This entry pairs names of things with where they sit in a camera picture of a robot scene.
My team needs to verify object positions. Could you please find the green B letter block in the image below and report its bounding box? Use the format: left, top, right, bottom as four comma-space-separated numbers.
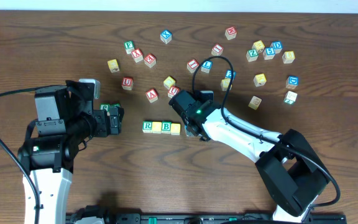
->
162, 121, 172, 134

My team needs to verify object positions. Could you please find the yellow O letter block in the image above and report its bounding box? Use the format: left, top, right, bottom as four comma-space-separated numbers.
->
152, 121, 162, 134

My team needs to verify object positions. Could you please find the green R letter block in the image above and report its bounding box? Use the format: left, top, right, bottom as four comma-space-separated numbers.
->
142, 121, 152, 133

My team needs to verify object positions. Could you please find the blue T letter block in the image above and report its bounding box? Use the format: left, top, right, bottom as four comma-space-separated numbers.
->
185, 126, 192, 137

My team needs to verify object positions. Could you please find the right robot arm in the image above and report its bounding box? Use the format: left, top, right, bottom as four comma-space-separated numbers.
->
169, 90, 330, 223

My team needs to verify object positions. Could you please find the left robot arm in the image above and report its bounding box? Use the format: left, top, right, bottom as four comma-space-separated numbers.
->
18, 78, 124, 223

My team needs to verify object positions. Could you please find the green J letter block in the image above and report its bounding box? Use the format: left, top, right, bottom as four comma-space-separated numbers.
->
100, 104, 110, 111

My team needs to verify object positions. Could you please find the green N letter block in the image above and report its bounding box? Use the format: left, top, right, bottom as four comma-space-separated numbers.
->
110, 103, 121, 107

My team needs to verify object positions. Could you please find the red U block centre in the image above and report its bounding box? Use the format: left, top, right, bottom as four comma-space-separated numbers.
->
168, 86, 180, 98

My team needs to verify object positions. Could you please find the red u block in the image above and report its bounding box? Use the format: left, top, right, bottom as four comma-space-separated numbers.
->
121, 77, 134, 90
168, 86, 180, 98

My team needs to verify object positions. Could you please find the red U block left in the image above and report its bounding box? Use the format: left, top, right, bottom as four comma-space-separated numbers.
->
121, 77, 134, 90

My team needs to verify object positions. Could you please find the yellow S letter block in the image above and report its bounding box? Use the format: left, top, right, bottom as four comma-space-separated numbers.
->
221, 78, 232, 91

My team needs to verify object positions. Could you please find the red A letter block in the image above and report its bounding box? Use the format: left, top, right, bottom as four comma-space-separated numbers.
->
145, 88, 158, 103

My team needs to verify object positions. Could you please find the blue 2 number block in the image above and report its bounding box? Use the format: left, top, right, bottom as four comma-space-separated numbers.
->
224, 70, 236, 80

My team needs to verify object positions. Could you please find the red I block centre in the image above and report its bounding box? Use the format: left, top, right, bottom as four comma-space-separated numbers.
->
186, 59, 199, 73

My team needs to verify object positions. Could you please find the red i block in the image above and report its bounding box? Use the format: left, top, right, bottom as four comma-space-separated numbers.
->
186, 59, 199, 73
211, 44, 224, 56

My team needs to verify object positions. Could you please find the blue L letter block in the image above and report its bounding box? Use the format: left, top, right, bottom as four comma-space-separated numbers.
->
201, 60, 213, 73

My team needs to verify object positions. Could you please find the red X letter block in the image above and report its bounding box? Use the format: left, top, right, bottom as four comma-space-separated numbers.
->
131, 49, 143, 63

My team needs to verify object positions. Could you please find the red E letter block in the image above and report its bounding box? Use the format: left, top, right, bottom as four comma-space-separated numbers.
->
144, 54, 157, 68

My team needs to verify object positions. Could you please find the yellow K letter block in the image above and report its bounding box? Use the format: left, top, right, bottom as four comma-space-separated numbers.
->
254, 73, 267, 87

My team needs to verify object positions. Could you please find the red I block upper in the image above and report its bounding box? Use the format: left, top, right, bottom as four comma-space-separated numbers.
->
211, 44, 224, 56

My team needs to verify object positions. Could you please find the green F letter block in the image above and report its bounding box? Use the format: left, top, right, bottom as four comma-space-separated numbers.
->
124, 40, 135, 54

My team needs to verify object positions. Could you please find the green Z letter block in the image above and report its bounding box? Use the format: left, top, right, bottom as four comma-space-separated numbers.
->
246, 49, 259, 62

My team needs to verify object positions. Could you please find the green 7 number block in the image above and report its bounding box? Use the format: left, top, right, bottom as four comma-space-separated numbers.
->
284, 91, 298, 105

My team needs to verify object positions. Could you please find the blue X letter block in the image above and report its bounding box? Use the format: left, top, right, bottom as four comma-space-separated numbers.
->
160, 30, 172, 44

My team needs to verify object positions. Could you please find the red M letter block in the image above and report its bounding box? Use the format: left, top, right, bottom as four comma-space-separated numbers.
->
225, 26, 237, 40

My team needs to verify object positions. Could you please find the blue 5 number block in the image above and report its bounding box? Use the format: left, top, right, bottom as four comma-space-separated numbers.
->
263, 47, 275, 60

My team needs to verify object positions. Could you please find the blue D block right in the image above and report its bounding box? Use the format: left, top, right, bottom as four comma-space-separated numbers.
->
285, 76, 299, 90

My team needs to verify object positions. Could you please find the blue d block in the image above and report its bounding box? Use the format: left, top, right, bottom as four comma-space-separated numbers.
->
285, 76, 299, 90
270, 41, 283, 54

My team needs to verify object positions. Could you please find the blue D block upper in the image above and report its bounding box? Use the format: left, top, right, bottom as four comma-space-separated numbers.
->
270, 41, 283, 54

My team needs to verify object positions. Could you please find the yellow 8 number block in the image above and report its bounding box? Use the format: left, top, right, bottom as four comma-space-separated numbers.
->
282, 51, 295, 64

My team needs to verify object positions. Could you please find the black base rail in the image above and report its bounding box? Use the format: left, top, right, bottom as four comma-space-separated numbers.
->
112, 213, 347, 224

